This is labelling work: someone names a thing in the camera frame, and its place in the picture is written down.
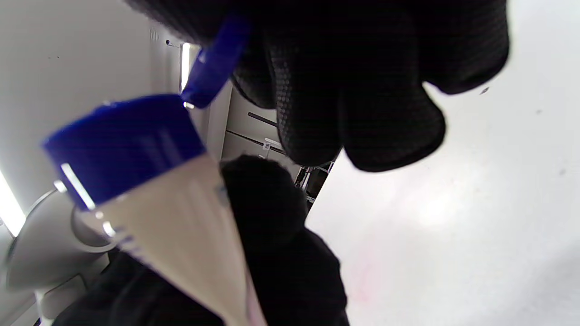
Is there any person's right hand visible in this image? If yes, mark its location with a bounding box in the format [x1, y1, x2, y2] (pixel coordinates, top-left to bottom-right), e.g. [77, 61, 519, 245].
[125, 0, 511, 173]

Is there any grey round lamp base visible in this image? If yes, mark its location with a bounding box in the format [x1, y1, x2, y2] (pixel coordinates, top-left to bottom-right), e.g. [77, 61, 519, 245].
[0, 188, 119, 326]

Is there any person's left hand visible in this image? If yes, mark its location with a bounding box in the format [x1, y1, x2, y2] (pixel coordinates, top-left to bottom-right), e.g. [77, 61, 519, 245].
[52, 154, 350, 326]

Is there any white bottle with blue cap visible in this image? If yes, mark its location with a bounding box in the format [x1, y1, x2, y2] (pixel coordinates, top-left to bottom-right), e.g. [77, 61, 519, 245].
[41, 14, 269, 326]

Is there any white drawer cabinet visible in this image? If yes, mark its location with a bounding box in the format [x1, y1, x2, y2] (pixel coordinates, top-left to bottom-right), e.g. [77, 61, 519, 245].
[221, 86, 302, 182]

